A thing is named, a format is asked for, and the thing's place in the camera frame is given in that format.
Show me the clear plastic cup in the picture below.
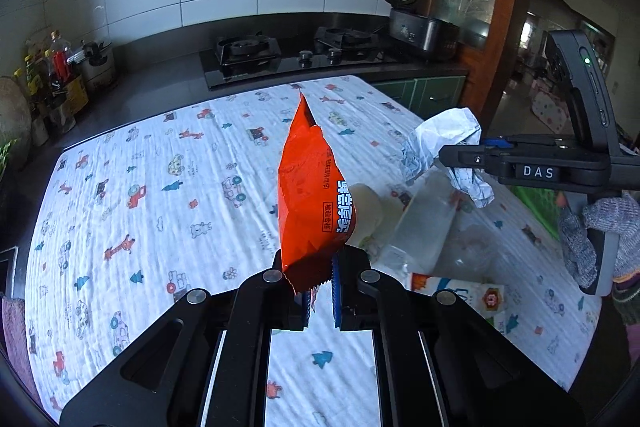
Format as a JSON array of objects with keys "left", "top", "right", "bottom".
[{"left": 382, "top": 171, "right": 498, "bottom": 280}]

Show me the white carton orange emblem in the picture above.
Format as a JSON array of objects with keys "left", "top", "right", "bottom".
[{"left": 410, "top": 272, "right": 507, "bottom": 334}]

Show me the orange snack packet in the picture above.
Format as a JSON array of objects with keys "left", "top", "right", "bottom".
[{"left": 276, "top": 89, "right": 357, "bottom": 314}]

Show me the black rice cooker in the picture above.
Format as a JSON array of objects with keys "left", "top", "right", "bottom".
[{"left": 382, "top": 0, "right": 461, "bottom": 62}]

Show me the green kitchen cabinet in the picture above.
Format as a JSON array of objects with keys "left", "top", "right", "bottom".
[{"left": 372, "top": 74, "right": 468, "bottom": 118}]

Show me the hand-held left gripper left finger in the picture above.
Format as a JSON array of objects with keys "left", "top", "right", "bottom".
[{"left": 59, "top": 249, "right": 313, "bottom": 427}]

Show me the white paper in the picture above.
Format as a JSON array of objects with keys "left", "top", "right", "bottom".
[{"left": 400, "top": 107, "right": 496, "bottom": 208}]

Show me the pink cloth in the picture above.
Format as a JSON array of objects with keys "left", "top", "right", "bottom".
[{"left": 0, "top": 294, "right": 41, "bottom": 408}]

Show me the black gas stove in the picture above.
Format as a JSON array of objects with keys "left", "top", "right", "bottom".
[{"left": 199, "top": 26, "right": 401, "bottom": 90}]

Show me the wooden glass door cabinet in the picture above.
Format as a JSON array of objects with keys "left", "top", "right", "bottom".
[{"left": 410, "top": 0, "right": 538, "bottom": 128}]

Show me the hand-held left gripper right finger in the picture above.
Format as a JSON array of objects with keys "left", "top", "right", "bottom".
[{"left": 330, "top": 244, "right": 586, "bottom": 427}]

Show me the row of condiment bottles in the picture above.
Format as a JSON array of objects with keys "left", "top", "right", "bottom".
[{"left": 22, "top": 31, "right": 91, "bottom": 142}]

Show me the spotted play fence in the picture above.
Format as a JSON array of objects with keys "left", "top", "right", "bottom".
[{"left": 530, "top": 89, "right": 575, "bottom": 135}]

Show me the white paper cup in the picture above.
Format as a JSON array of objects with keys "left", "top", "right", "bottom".
[{"left": 348, "top": 183, "right": 386, "bottom": 253}]

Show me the steel pot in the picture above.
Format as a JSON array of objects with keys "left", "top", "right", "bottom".
[{"left": 80, "top": 39, "right": 117, "bottom": 94}]

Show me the green plastic basket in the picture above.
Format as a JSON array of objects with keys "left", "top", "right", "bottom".
[{"left": 512, "top": 186, "right": 563, "bottom": 238}]

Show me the person's right hand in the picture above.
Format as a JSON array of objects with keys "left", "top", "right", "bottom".
[{"left": 557, "top": 192, "right": 640, "bottom": 288}]

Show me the person's right forearm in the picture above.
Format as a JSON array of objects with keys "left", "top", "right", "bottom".
[{"left": 612, "top": 274, "right": 640, "bottom": 328}]

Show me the printed white tablecloth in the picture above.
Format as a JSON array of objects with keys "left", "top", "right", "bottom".
[{"left": 22, "top": 76, "right": 603, "bottom": 427}]

